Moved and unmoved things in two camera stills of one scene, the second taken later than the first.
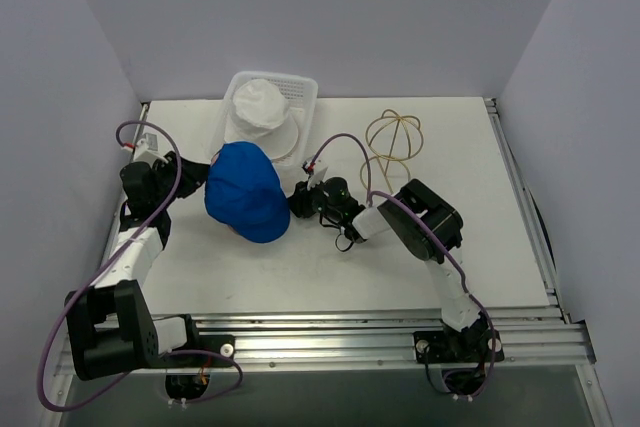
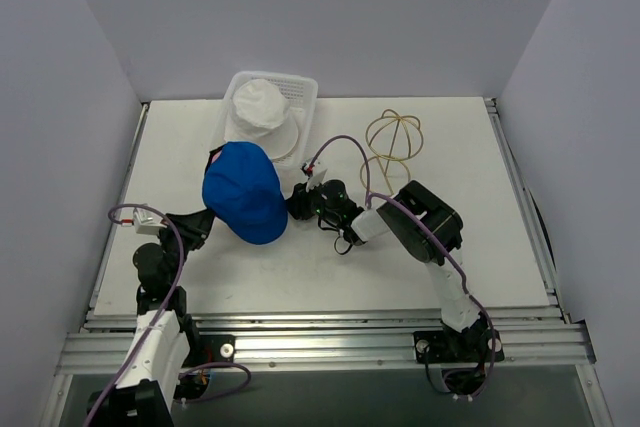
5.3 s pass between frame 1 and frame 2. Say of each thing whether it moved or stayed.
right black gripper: stayed
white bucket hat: stayed
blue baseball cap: stayed
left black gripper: moved
